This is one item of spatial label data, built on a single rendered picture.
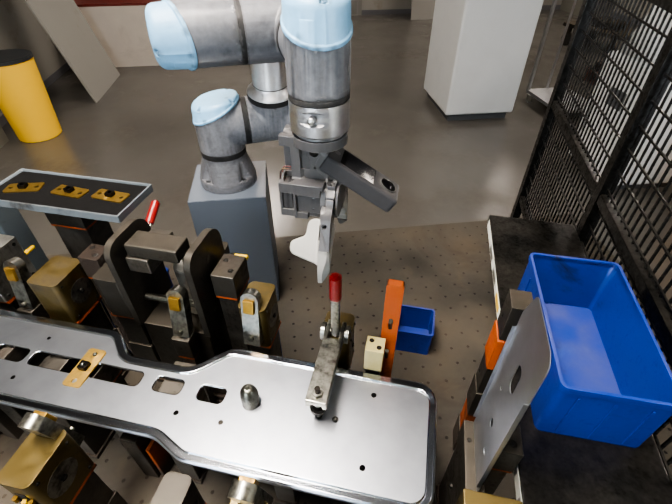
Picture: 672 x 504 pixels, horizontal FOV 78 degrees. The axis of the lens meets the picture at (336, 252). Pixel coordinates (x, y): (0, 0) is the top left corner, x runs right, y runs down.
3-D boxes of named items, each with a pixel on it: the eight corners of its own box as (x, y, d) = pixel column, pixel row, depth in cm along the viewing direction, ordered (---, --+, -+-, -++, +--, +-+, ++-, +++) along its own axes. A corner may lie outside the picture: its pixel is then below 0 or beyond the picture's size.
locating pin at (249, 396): (240, 412, 74) (234, 393, 70) (247, 397, 77) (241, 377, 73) (257, 416, 74) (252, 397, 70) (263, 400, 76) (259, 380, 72)
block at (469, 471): (434, 548, 83) (465, 492, 63) (436, 485, 91) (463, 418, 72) (449, 552, 82) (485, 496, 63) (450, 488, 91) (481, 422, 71)
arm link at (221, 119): (198, 139, 111) (186, 88, 102) (249, 133, 113) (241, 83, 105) (199, 160, 102) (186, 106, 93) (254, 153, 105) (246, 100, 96)
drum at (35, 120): (5, 146, 370) (-41, 65, 324) (24, 126, 402) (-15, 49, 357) (58, 142, 375) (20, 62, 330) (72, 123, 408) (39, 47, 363)
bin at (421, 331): (390, 349, 119) (393, 329, 113) (394, 323, 127) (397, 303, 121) (429, 356, 117) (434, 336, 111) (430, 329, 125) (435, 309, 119)
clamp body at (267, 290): (257, 404, 107) (234, 307, 82) (271, 368, 115) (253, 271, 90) (281, 409, 106) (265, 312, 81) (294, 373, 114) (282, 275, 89)
